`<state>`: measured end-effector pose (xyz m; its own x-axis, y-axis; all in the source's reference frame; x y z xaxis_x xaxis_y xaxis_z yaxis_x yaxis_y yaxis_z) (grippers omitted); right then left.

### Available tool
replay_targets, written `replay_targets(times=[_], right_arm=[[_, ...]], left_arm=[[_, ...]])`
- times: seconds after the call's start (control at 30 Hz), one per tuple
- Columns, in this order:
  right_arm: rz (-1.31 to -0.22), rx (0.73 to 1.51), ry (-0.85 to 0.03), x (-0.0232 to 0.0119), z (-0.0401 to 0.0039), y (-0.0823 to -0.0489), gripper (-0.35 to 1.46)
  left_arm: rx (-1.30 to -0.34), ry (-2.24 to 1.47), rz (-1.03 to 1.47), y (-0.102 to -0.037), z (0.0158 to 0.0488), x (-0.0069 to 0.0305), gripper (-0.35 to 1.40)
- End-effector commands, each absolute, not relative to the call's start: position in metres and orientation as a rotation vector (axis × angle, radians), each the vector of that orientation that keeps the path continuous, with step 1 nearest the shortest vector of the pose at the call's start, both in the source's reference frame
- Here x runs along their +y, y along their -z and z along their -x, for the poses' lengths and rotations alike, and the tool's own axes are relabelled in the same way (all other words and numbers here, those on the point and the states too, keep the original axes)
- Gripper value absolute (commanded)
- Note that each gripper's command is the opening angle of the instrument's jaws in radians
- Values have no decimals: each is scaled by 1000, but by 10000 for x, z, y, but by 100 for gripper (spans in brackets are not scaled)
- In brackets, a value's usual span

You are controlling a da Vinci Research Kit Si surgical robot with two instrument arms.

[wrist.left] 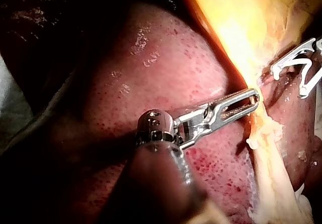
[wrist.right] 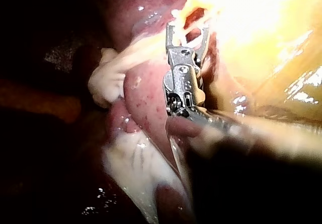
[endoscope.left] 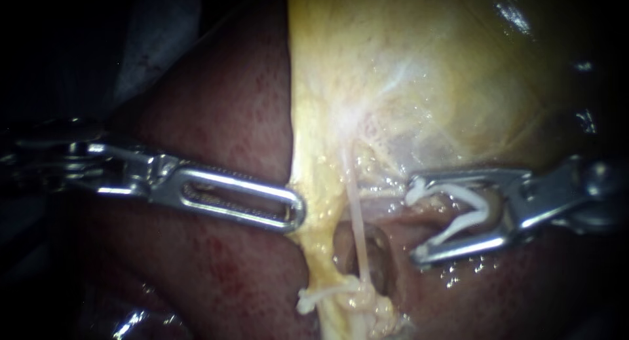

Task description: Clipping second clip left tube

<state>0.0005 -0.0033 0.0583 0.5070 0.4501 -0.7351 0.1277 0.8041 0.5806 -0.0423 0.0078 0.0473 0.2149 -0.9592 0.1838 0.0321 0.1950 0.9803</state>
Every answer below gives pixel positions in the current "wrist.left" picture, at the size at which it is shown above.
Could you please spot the left arm instrument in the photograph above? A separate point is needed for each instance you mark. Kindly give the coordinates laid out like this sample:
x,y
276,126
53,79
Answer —
x,y
156,125

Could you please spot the right arm instrument jaw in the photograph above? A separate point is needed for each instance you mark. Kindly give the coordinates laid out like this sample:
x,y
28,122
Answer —
x,y
314,81
291,55

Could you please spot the left arm instrument jaw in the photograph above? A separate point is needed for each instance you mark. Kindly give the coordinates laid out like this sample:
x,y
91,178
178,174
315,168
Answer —
x,y
236,113
255,93

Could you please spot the white clip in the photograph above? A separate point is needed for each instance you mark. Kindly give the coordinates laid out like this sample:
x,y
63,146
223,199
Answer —
x,y
302,62

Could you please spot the gallbladder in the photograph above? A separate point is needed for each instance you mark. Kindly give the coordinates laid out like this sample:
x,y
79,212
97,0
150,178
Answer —
x,y
239,20

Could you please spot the dark left arm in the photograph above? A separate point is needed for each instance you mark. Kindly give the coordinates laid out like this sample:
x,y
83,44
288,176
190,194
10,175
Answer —
x,y
151,183

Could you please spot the dark red liver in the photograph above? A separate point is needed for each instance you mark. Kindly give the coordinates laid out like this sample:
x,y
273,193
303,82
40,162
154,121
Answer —
x,y
163,83

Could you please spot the pale fatty tissue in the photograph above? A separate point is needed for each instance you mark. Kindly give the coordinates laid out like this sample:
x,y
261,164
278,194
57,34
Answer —
x,y
274,173

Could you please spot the white cloth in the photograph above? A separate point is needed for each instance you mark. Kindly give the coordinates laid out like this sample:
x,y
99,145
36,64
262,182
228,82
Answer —
x,y
12,108

